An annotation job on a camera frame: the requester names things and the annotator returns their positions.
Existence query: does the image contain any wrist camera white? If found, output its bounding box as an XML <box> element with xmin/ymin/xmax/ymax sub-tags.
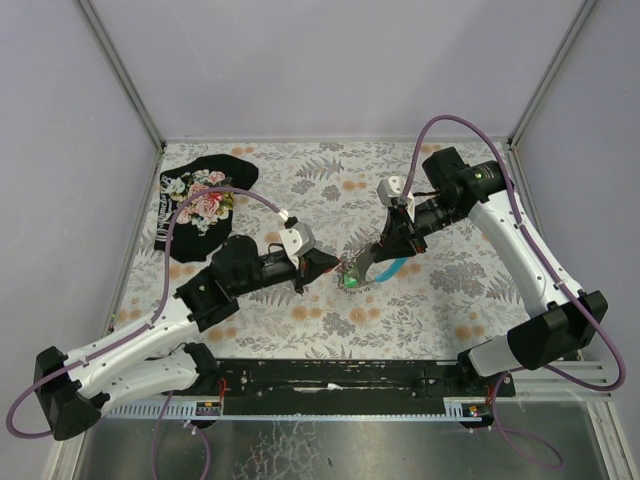
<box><xmin>377</xmin><ymin>176</ymin><xmax>415</xmax><ymax>221</ymax></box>
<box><xmin>278</xmin><ymin>209</ymin><xmax>316</xmax><ymax>270</ymax></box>

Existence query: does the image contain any black floral cloth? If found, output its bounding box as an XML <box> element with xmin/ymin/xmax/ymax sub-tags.
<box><xmin>154</xmin><ymin>154</ymin><xmax>259</xmax><ymax>263</ymax></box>

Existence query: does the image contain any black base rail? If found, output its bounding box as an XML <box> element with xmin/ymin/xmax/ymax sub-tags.
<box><xmin>159</xmin><ymin>356</ymin><xmax>516</xmax><ymax>417</ymax></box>

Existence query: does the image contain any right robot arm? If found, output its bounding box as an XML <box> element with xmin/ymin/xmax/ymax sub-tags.
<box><xmin>360</xmin><ymin>147</ymin><xmax>608</xmax><ymax>377</ymax></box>

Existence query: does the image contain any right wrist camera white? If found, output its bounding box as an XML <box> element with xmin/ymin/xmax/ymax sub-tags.
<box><xmin>377</xmin><ymin>176</ymin><xmax>415</xmax><ymax>221</ymax></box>

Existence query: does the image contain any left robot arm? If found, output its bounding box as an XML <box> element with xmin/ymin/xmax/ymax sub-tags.
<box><xmin>34</xmin><ymin>235</ymin><xmax>340</xmax><ymax>441</ymax></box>

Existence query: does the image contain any white cable duct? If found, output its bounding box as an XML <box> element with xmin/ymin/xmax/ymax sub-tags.
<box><xmin>107</xmin><ymin>398</ymin><xmax>490</xmax><ymax>422</ymax></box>

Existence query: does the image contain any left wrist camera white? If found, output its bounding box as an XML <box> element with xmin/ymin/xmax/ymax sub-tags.
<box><xmin>278</xmin><ymin>209</ymin><xmax>316</xmax><ymax>270</ymax></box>

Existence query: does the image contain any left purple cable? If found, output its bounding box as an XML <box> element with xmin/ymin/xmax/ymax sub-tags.
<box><xmin>5</xmin><ymin>186</ymin><xmax>291</xmax><ymax>440</ymax></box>

